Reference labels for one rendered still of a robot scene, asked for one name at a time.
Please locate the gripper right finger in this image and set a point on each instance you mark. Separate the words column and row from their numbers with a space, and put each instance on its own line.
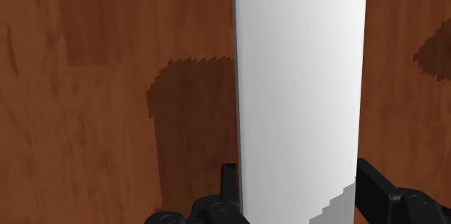
column 387, row 195

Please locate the white cylinder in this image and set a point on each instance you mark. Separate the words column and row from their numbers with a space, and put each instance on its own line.
column 299, row 93

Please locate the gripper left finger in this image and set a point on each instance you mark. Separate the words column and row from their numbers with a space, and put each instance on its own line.
column 215, row 209

